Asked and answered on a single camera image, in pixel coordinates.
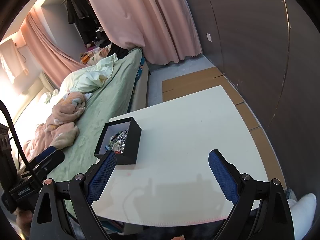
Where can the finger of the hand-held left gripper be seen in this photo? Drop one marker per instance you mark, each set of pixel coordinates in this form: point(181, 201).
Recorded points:
point(48, 158)

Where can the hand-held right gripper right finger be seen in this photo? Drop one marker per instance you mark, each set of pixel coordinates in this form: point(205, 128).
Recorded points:
point(223, 177)

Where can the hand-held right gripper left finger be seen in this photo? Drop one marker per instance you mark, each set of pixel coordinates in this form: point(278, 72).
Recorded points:
point(102, 177)

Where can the translucent white plastic bag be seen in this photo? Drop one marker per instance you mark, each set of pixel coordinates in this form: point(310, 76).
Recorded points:
point(117, 147)

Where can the black jewelry box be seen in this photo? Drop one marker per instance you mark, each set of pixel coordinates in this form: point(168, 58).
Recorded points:
point(132, 145)

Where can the person's left hand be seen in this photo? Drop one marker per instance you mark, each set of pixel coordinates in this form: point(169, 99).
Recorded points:
point(23, 222)

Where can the peach fleece blanket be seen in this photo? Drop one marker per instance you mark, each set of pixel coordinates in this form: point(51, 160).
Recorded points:
point(62, 120)

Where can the white patterned pillow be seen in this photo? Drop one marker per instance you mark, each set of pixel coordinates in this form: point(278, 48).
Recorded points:
point(50, 96)

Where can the bed with green sheet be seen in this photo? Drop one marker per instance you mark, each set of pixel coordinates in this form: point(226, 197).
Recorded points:
point(105, 100)

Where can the cream duvet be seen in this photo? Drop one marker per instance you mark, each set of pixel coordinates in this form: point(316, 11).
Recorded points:
point(87, 80)

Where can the person's white-clad leg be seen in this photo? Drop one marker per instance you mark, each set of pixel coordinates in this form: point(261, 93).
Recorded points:
point(303, 215)

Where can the brown cardboard sheet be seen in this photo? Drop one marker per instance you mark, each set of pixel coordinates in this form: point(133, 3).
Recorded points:
point(190, 85)

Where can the pink window curtain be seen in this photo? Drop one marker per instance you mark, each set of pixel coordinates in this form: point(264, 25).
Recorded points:
point(47, 50)

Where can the colourful clutter pile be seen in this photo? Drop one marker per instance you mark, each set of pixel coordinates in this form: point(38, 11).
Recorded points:
point(93, 53)

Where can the black cloth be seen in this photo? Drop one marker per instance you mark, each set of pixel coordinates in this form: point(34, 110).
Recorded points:
point(120, 51)

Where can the hanging dark clothes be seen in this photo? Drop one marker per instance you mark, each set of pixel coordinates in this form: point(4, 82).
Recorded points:
point(80, 15)

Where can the beige bed frame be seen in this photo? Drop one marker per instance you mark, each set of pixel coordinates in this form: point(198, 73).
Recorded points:
point(141, 90)

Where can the white wall switch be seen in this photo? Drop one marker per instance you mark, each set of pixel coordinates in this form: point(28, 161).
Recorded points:
point(209, 37)

